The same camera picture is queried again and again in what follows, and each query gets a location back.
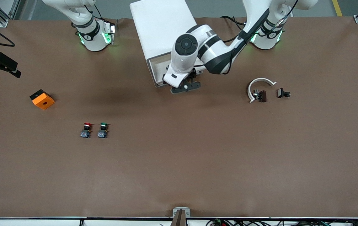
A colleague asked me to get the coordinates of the brown table cover mat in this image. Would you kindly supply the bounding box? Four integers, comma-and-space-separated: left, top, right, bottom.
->
0, 16, 358, 218

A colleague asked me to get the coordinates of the orange and black button box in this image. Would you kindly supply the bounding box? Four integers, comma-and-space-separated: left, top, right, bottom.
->
29, 89, 55, 110

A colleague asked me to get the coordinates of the red push button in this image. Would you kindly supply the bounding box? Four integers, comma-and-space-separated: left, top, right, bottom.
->
80, 122, 93, 138

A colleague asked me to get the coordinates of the black right base cable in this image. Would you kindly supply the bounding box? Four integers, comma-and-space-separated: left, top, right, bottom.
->
83, 0, 104, 21

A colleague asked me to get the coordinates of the grey metal bracket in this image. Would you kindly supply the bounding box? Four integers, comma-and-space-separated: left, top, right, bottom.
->
173, 207, 190, 218

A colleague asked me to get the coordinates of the black left base cable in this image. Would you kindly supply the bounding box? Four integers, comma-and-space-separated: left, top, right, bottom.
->
221, 15, 245, 27

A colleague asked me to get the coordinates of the brown strip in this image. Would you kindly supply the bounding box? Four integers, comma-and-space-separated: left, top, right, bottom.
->
171, 210, 187, 226

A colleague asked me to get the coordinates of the green push button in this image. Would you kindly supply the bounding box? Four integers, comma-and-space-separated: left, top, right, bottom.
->
97, 122, 110, 139

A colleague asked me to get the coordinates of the black cable bundle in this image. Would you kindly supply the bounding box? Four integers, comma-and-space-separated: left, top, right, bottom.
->
206, 219, 358, 226

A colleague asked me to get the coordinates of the white curved plastic ring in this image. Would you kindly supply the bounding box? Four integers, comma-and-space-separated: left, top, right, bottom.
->
248, 78, 277, 104

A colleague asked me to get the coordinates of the dark brown connector block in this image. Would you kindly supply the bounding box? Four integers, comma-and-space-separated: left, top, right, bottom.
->
253, 89, 267, 103

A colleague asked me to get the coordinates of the black base cable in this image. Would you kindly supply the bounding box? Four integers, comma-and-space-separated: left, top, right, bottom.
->
221, 15, 245, 27
83, 0, 104, 21

